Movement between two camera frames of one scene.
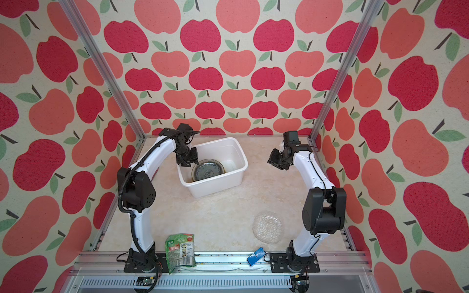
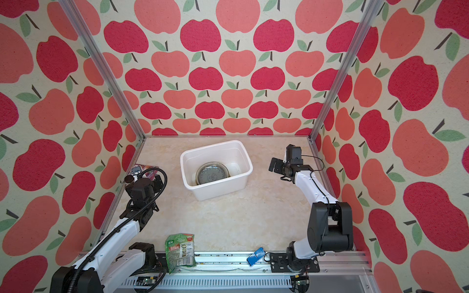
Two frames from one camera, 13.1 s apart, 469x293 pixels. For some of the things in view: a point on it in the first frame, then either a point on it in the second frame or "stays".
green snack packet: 179,251 stays
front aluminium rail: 341,272 stays
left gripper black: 194,159 to 156,184
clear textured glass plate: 267,226 to 210,171
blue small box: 256,256 stays
